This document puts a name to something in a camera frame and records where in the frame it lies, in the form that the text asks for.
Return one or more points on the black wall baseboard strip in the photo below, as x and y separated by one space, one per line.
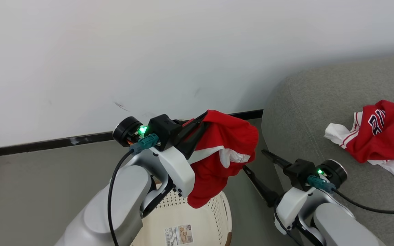
46 145

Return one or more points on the red white sports jersey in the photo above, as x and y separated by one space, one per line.
385 133

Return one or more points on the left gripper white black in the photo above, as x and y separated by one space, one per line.
180 171

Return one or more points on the grey fabric sofa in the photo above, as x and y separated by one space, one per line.
320 112

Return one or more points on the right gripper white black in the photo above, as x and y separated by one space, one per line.
291 208

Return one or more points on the paper label sticker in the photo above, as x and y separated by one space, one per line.
179 235

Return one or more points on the red white sports shorts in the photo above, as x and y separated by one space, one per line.
224 136

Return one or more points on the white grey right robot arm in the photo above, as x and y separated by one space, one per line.
337 225

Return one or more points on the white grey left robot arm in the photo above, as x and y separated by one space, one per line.
115 205

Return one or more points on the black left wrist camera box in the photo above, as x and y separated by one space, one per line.
164 131

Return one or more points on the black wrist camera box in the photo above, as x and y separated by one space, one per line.
164 131
301 172

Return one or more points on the white perforated plastic laundry basket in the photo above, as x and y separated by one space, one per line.
210 218

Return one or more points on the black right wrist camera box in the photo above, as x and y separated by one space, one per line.
301 172

